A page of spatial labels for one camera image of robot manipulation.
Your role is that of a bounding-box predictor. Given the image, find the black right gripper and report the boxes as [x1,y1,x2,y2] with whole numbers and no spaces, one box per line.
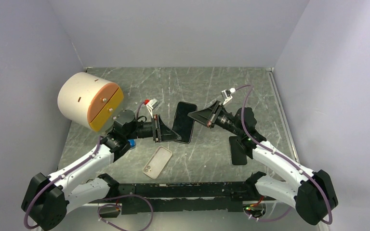
[188,101,243,137]

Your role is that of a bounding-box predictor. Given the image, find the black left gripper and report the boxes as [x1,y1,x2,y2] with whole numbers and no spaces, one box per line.
[126,114,181,143]

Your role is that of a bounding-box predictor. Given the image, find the black smartphone silver edge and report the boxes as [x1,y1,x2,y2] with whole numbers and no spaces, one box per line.
[172,102,198,144]

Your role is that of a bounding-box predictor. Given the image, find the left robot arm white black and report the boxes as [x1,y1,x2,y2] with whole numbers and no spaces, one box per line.
[21,110,162,231]

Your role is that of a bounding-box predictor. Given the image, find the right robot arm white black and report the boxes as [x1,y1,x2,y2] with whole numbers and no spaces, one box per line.
[172,101,338,225]

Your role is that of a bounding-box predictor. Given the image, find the small matte black phone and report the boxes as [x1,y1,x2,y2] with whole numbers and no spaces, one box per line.
[229,136,247,166]

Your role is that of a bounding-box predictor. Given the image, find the small blue block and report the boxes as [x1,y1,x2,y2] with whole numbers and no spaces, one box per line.
[128,139,136,149]

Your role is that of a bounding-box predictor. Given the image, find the beige cylinder orange yellow front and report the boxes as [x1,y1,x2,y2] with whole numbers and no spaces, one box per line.
[57,72,124,133]

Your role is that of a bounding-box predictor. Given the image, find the aluminium frame rail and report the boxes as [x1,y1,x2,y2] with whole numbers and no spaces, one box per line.
[57,68,320,205]

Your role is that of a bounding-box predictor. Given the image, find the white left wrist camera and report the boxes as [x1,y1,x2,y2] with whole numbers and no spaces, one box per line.
[144,98,160,117]

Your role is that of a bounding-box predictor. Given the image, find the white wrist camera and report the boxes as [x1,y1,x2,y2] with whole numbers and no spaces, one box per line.
[144,98,160,117]
[221,88,236,107]

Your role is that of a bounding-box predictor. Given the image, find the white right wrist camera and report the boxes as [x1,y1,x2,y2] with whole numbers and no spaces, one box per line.
[221,88,236,107]

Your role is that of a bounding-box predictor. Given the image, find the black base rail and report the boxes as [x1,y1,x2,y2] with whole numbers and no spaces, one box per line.
[118,181,272,215]

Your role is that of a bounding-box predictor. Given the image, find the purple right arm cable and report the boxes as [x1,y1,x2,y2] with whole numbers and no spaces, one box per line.
[236,84,334,225]

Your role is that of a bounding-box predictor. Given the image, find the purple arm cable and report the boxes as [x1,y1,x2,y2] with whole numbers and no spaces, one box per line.
[236,84,334,225]
[24,102,156,231]

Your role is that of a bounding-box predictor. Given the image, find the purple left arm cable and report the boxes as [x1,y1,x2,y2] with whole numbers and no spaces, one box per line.
[24,102,156,231]

